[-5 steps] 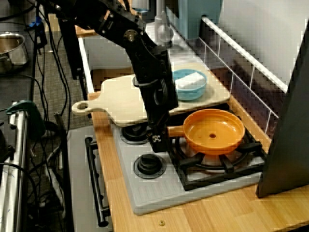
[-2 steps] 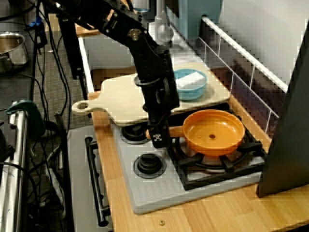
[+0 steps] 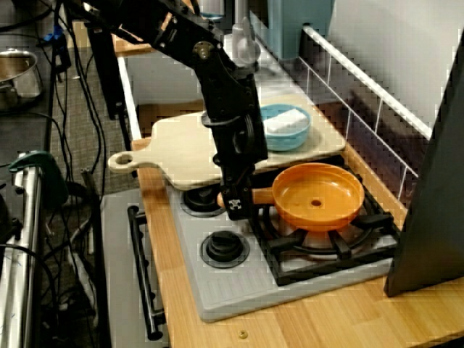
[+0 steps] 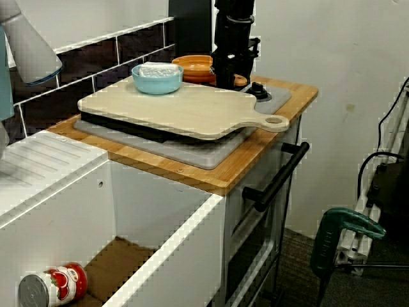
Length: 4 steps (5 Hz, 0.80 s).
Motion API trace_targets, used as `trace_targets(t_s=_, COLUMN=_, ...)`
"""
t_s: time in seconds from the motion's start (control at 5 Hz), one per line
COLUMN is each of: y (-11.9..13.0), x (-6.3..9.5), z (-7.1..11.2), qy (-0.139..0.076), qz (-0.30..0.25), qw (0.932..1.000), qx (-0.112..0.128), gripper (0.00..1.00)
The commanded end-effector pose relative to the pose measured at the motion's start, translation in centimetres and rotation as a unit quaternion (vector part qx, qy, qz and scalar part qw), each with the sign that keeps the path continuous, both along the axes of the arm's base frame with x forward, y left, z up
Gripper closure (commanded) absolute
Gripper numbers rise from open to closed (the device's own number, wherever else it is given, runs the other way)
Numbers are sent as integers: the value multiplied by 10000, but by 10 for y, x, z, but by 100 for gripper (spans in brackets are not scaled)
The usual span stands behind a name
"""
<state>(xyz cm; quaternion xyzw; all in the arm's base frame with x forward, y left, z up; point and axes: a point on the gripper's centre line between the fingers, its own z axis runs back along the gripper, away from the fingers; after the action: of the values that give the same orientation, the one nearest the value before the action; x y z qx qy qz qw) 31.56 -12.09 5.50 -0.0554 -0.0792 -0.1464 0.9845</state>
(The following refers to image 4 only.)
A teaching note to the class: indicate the black angled side panel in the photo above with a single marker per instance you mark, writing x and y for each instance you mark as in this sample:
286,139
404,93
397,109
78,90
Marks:
191,25

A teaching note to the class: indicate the dark tiled backsplash panel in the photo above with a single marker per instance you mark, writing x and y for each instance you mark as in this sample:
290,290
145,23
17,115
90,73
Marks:
96,60

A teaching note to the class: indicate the grey toy stove plate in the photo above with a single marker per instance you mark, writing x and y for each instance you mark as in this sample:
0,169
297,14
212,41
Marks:
198,153

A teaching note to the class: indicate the white toy sink unit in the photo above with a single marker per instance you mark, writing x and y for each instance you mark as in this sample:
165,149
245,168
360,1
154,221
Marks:
159,240

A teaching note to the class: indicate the light blue bowl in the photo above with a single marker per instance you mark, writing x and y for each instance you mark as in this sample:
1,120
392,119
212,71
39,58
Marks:
156,84

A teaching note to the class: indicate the black burner grate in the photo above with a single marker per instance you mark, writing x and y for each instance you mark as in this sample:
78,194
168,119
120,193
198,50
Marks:
137,129

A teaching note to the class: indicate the orange toy frying pan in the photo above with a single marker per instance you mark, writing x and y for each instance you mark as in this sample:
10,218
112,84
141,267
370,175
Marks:
191,65

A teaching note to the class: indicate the grey oven door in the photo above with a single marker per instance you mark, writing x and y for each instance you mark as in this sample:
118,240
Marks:
249,230

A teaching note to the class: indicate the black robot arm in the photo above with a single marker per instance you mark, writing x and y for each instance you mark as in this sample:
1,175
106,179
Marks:
234,8

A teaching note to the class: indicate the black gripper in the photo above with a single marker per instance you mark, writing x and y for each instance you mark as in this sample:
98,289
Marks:
233,41

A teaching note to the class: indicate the grey cone with blue rim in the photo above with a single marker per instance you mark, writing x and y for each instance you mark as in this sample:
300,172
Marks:
28,48

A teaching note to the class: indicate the aluminium frame rail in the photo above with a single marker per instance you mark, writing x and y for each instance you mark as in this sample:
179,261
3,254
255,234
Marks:
361,204

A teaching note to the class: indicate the green clamp tool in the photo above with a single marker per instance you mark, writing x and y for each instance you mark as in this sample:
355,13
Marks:
332,236

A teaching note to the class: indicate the white sponge block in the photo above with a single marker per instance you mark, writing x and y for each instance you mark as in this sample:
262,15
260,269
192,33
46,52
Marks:
159,69

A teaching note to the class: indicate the black stove knob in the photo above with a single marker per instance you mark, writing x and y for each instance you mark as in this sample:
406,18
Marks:
258,91

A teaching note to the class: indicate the dark equipment box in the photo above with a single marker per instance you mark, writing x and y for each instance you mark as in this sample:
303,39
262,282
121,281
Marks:
393,192

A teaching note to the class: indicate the red tomato can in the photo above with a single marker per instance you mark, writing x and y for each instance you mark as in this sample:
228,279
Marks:
64,281

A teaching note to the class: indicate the wooden cutting board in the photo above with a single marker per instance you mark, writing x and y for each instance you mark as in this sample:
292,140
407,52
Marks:
191,108

